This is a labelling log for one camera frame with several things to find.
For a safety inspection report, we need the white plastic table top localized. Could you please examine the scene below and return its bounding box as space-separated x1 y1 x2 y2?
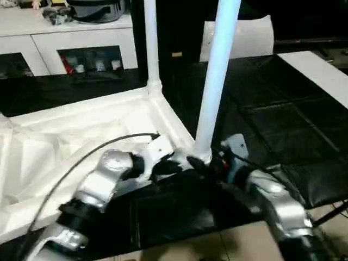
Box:
0 82 212 244

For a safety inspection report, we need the grey clutter pile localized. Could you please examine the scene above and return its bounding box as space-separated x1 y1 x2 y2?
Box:
41 5 74 25

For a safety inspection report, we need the grey bag on cabinet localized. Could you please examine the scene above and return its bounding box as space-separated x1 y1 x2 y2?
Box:
68 0 127 23

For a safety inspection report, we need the small red item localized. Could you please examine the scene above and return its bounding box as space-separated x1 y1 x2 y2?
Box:
63 57 77 74

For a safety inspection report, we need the white plastic bag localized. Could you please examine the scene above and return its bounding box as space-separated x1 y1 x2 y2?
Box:
200 15 275 61

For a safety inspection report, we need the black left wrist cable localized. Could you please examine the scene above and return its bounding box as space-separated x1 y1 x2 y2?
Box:
16 132 161 261

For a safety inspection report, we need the white plastic table leg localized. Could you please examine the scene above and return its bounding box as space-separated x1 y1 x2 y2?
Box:
194 0 242 164
143 0 163 98

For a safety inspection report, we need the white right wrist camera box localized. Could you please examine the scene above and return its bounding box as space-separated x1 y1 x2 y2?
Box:
220 134 246 166

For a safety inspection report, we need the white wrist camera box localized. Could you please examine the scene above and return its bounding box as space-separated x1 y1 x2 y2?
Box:
220 134 246 166
137 136 178 181

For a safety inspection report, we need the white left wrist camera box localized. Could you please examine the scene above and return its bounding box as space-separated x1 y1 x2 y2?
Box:
137 136 178 181

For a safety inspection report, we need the white cabinet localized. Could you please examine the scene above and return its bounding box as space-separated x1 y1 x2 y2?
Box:
0 8 139 77

